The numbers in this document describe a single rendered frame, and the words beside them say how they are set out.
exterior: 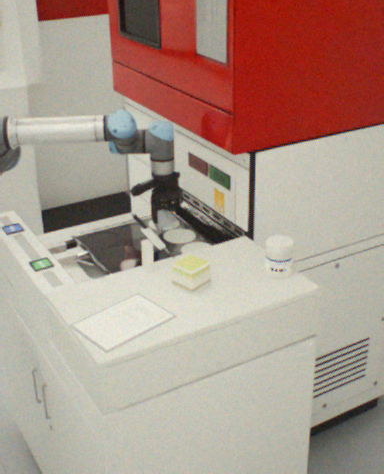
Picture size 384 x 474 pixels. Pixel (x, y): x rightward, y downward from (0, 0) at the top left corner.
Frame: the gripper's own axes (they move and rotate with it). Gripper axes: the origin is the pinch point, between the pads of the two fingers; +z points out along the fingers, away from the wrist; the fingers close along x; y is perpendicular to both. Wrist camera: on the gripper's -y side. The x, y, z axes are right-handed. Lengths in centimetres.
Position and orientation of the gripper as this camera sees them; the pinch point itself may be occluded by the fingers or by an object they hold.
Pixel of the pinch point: (158, 229)
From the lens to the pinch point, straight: 223.9
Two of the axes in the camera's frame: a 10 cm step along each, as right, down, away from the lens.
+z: 0.1, 9.0, 4.4
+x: 3.2, -4.2, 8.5
